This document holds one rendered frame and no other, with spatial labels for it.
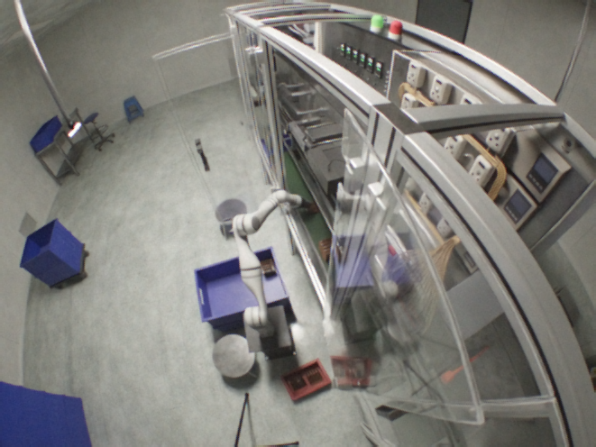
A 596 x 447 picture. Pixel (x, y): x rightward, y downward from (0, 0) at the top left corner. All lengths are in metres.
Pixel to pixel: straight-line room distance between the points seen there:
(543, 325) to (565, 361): 0.05
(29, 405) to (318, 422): 2.29
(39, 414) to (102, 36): 5.76
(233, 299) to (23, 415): 2.10
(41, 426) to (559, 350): 2.71
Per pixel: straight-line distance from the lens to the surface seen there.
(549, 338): 0.27
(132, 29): 5.73
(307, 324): 2.00
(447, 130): 0.42
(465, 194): 0.28
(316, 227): 1.54
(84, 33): 6.05
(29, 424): 2.55
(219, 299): 1.94
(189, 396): 2.17
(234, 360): 1.78
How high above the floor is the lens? 1.95
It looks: 54 degrees down
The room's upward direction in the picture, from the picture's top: 5 degrees counter-clockwise
